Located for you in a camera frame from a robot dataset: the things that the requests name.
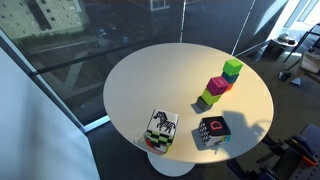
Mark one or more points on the pink block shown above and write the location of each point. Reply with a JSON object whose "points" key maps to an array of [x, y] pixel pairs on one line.
{"points": [[217, 85]]}

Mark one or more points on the grey block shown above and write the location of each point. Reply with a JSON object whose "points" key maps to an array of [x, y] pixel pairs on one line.
{"points": [[202, 104]]}

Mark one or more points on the lime yellow-green block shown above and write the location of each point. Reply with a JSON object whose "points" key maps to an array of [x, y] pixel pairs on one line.
{"points": [[210, 97]]}

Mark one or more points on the orange block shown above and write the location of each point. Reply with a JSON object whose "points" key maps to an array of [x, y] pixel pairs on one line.
{"points": [[229, 87]]}

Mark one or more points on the blue block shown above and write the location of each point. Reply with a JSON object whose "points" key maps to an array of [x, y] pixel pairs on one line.
{"points": [[230, 78]]}

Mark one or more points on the bright green block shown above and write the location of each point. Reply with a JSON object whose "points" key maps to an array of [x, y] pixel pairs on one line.
{"points": [[232, 66]]}

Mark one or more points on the zebra print soft cube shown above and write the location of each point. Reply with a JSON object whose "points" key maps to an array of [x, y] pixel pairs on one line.
{"points": [[162, 123]]}

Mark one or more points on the colourful soft cube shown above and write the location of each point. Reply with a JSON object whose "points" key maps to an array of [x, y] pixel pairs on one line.
{"points": [[155, 147]]}

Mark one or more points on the letter D soft cube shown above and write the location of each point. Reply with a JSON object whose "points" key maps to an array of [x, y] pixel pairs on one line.
{"points": [[216, 128]]}

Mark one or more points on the small round side table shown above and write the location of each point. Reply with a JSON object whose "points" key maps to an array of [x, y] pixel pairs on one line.
{"points": [[285, 41]]}

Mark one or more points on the orange and blue clamp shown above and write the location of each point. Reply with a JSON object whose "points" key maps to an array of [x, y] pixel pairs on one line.
{"points": [[303, 146]]}

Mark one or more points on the black metal stand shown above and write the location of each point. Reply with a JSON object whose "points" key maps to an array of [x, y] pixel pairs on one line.
{"points": [[308, 35]]}

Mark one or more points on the black perforated board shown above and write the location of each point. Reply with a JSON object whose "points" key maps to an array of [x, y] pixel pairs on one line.
{"points": [[308, 171]]}

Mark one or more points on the white table pedestal base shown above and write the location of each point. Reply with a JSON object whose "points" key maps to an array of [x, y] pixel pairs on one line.
{"points": [[170, 168]]}

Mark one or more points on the dark window frame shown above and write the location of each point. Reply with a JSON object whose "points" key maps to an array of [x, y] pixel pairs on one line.
{"points": [[40, 81]]}

